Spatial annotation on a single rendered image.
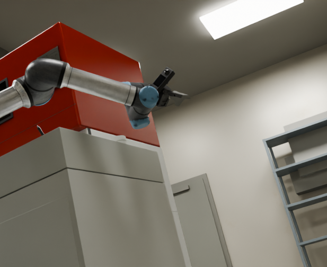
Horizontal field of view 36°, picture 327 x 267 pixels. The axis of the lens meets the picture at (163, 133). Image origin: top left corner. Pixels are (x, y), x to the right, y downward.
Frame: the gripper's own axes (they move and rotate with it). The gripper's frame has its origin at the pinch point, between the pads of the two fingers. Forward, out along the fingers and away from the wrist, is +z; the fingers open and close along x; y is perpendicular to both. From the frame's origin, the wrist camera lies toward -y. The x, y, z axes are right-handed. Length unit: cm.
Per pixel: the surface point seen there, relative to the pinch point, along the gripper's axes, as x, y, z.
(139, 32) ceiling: -300, 73, 265
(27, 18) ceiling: -327, 85, 127
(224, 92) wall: -307, 155, 506
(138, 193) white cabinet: 27, 32, -34
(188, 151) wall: -295, 260, 463
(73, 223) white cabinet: 39, 29, -73
